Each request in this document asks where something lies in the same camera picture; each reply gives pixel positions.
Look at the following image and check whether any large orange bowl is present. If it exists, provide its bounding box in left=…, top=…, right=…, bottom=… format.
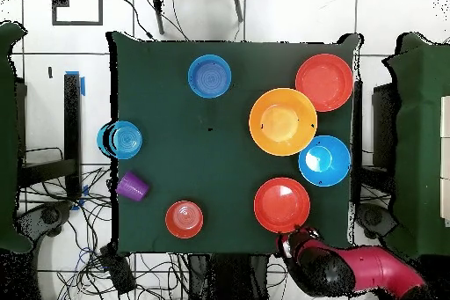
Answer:
left=253, top=177, right=312, bottom=234
left=294, top=53, right=354, bottom=113

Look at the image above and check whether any large blue bowl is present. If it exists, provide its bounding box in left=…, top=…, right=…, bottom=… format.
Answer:
left=297, top=135, right=352, bottom=187

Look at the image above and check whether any large yellow-orange bowl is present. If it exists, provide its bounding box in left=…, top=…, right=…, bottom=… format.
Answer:
left=248, top=87, right=318, bottom=157

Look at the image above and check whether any purple cup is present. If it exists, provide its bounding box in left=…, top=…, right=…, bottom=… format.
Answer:
left=115, top=171, right=150, bottom=203

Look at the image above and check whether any small blue bowl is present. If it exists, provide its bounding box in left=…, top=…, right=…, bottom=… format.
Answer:
left=96, top=121, right=144, bottom=161
left=186, top=54, right=233, bottom=99

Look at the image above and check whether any black office chair base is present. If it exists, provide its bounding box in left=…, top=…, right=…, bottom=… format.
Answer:
left=15, top=201, right=73, bottom=239
left=354, top=202, right=398, bottom=241

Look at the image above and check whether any small orange bowl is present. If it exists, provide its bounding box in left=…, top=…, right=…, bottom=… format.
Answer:
left=164, top=200, right=205, bottom=240

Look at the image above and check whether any green cloth covered side table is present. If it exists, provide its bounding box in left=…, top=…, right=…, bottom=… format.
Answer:
left=382, top=32, right=450, bottom=262
left=0, top=20, right=33, bottom=253

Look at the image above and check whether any dark green table cloth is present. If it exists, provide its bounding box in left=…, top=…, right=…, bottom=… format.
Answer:
left=106, top=31, right=363, bottom=256

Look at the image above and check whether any black power box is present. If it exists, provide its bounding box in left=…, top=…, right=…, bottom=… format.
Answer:
left=98, top=245, right=137, bottom=296

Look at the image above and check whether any blue tape strip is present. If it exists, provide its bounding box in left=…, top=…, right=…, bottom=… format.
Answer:
left=64, top=70, right=86, bottom=97

